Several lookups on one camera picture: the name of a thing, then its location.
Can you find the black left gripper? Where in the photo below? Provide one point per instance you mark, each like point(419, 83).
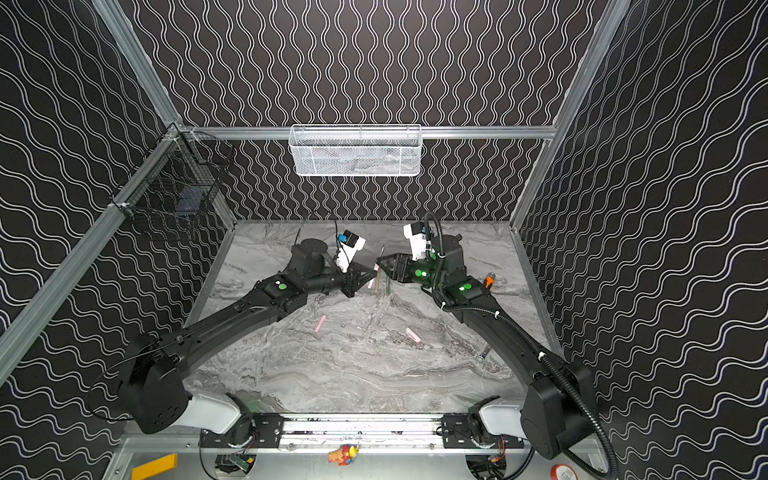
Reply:
point(350, 282)

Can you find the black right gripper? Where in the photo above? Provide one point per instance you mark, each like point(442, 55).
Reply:
point(408, 267)

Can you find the pink pen cap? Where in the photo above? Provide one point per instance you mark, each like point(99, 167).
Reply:
point(413, 335)
point(320, 324)

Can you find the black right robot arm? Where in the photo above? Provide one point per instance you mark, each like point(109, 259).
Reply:
point(559, 413)

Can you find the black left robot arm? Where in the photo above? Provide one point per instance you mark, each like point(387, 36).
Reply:
point(150, 382)

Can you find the red yellow toy figure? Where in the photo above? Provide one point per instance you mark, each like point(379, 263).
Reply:
point(343, 455)

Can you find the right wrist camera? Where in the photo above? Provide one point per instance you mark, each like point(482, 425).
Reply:
point(415, 234)

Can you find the white wire mesh basket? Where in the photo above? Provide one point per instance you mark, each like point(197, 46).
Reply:
point(356, 150)

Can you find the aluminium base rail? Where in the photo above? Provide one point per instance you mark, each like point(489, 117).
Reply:
point(453, 433)

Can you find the black wire basket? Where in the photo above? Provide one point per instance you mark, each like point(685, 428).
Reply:
point(180, 197)

